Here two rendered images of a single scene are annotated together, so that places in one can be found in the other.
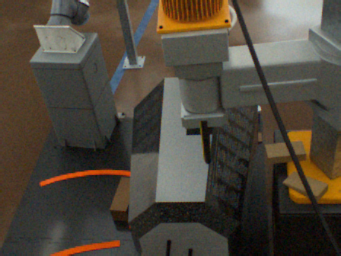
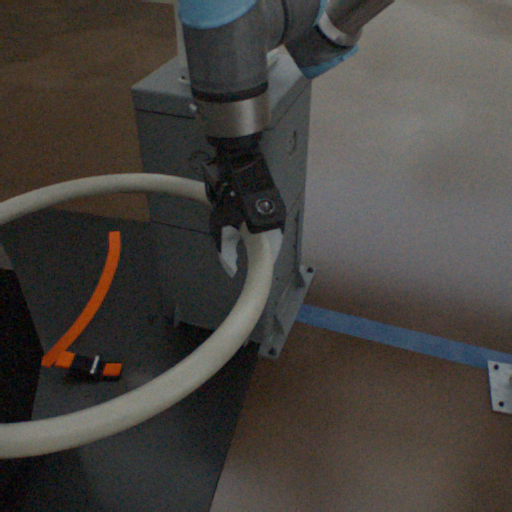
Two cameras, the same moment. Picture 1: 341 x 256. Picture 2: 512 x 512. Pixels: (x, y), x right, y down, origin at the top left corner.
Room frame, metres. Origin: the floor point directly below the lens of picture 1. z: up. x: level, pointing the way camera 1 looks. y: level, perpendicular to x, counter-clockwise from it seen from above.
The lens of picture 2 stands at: (3.29, -0.82, 1.39)
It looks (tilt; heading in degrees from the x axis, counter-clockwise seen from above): 38 degrees down; 92
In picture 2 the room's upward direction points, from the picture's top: straight up
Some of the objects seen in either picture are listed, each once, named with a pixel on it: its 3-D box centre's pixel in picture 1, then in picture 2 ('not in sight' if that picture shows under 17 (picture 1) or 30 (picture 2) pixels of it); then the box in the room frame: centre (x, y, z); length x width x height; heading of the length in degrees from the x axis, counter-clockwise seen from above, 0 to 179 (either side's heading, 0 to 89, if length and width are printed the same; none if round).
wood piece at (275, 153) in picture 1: (285, 152); not in sight; (1.80, -0.56, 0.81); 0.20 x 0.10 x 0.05; 86
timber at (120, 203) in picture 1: (125, 199); not in sight; (2.30, 0.41, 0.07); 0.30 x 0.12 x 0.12; 162
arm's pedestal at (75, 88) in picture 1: (78, 91); (231, 200); (3.16, 0.70, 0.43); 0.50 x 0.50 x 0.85; 72
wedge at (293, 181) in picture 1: (304, 184); not in sight; (1.57, -0.60, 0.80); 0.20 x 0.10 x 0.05; 39
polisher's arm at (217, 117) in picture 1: (197, 58); not in sight; (2.02, -0.17, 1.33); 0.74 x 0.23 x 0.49; 173
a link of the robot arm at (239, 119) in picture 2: not in sight; (229, 109); (3.24, -0.21, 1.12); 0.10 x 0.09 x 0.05; 24
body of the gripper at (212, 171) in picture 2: not in sight; (236, 168); (3.25, -0.20, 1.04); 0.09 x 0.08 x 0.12; 114
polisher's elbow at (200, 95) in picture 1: (201, 84); not in sight; (1.76, -0.15, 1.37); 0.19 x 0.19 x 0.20
